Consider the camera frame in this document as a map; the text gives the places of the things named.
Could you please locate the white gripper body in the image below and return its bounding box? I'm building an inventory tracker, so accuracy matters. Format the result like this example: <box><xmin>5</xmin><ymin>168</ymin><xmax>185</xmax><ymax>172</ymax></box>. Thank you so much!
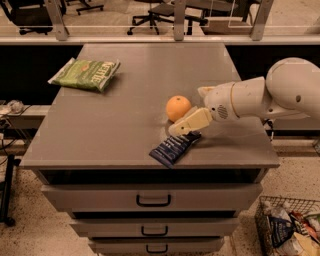
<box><xmin>203</xmin><ymin>82</ymin><xmax>238</xmax><ymax>122</ymax></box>

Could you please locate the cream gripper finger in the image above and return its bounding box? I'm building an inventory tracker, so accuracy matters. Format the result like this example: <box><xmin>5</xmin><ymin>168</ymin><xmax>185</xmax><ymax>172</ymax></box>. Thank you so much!
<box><xmin>197</xmin><ymin>86</ymin><xmax>215</xmax><ymax>98</ymax></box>
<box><xmin>168</xmin><ymin>107</ymin><xmax>213</xmax><ymax>136</ymax></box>

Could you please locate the orange fruit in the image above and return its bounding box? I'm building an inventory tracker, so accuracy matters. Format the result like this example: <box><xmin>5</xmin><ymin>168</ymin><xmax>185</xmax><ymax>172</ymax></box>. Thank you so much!
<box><xmin>166</xmin><ymin>95</ymin><xmax>191</xmax><ymax>122</ymax></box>

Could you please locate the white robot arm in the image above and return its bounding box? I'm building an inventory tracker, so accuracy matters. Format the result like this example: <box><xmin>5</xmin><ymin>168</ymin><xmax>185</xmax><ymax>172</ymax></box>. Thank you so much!
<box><xmin>168</xmin><ymin>57</ymin><xmax>320</xmax><ymax>136</ymax></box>

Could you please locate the blue rxbar blueberry wrapper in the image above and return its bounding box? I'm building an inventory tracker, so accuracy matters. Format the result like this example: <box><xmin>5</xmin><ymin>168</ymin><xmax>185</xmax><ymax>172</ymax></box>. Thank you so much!
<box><xmin>149</xmin><ymin>131</ymin><xmax>202</xmax><ymax>169</ymax></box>

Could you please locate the black office chair centre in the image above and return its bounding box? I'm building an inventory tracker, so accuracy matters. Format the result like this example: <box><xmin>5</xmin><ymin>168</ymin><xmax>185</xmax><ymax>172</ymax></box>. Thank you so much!
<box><xmin>126</xmin><ymin>0</ymin><xmax>209</xmax><ymax>36</ymax></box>

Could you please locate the black office chair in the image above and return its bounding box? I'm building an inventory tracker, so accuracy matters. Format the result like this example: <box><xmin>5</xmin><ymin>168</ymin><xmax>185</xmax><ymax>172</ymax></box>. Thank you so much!
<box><xmin>126</xmin><ymin>0</ymin><xmax>209</xmax><ymax>36</ymax></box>
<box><xmin>0</xmin><ymin>0</ymin><xmax>53</xmax><ymax>35</ymax></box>

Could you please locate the green kettle chips bag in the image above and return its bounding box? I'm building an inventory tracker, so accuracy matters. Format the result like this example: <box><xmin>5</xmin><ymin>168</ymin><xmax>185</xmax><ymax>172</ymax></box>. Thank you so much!
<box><xmin>48</xmin><ymin>58</ymin><xmax>121</xmax><ymax>92</ymax></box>

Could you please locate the grey drawer cabinet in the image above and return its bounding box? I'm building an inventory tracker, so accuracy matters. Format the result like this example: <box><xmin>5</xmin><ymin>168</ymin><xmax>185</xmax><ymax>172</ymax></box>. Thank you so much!
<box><xmin>22</xmin><ymin>43</ymin><xmax>279</xmax><ymax>256</ymax></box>

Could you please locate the black office chair left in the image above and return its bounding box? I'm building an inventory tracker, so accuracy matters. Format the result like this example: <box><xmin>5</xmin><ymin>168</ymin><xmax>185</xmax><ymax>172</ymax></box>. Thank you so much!
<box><xmin>0</xmin><ymin>0</ymin><xmax>53</xmax><ymax>35</ymax></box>

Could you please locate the black cable right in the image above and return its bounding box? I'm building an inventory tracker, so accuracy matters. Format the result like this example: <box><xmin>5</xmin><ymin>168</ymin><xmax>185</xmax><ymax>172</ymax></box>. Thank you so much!
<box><xmin>261</xmin><ymin>118</ymin><xmax>275</xmax><ymax>141</ymax></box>

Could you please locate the top drawer black handle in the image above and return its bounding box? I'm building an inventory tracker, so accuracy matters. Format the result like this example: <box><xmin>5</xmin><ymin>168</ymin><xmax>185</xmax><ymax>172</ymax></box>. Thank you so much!
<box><xmin>136</xmin><ymin>195</ymin><xmax>172</xmax><ymax>207</ymax></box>

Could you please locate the drawer black handle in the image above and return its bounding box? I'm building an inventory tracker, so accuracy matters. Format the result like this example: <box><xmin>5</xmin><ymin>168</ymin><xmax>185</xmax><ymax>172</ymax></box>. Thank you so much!
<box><xmin>136</xmin><ymin>195</ymin><xmax>172</xmax><ymax>207</ymax></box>
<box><xmin>145</xmin><ymin>245</ymin><xmax>168</xmax><ymax>254</ymax></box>
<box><xmin>140</xmin><ymin>226</ymin><xmax>169</xmax><ymax>237</ymax></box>

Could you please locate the middle drawer black handle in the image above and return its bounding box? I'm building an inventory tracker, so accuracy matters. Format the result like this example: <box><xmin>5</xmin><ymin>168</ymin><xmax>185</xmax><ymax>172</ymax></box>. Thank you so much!
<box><xmin>140</xmin><ymin>226</ymin><xmax>169</xmax><ymax>237</ymax></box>

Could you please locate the wire basket of snacks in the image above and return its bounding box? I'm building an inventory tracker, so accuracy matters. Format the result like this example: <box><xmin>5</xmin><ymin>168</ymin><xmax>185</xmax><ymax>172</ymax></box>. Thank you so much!
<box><xmin>255</xmin><ymin>196</ymin><xmax>320</xmax><ymax>256</ymax></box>

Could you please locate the bottom drawer black handle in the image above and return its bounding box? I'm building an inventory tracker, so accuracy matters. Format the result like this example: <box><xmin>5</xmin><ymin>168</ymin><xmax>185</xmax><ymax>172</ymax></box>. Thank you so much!
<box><xmin>145</xmin><ymin>245</ymin><xmax>168</xmax><ymax>254</ymax></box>

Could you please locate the grey metal railing frame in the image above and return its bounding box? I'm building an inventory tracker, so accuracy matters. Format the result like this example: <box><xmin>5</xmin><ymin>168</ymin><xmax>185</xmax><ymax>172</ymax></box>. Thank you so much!
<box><xmin>0</xmin><ymin>0</ymin><xmax>320</xmax><ymax>45</ymax></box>

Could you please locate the black cart frame left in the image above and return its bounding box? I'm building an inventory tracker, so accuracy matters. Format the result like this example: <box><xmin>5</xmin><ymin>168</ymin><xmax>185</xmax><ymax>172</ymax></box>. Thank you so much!
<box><xmin>0</xmin><ymin>155</ymin><xmax>21</xmax><ymax>227</ymax></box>

